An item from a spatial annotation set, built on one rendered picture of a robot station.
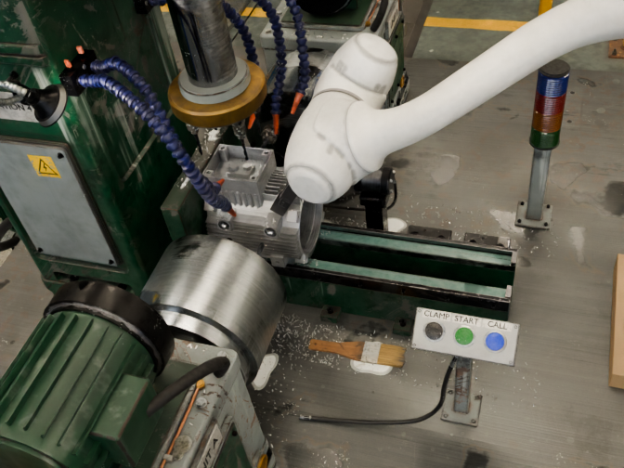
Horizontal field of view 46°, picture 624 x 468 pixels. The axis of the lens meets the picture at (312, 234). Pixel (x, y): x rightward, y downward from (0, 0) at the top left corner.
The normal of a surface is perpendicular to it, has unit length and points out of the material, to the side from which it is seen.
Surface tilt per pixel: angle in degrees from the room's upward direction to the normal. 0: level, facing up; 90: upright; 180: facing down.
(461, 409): 90
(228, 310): 40
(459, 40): 0
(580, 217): 0
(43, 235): 90
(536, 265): 0
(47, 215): 90
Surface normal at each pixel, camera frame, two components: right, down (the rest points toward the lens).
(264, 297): 0.81, -0.16
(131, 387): -0.12, -0.69
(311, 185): -0.42, 0.73
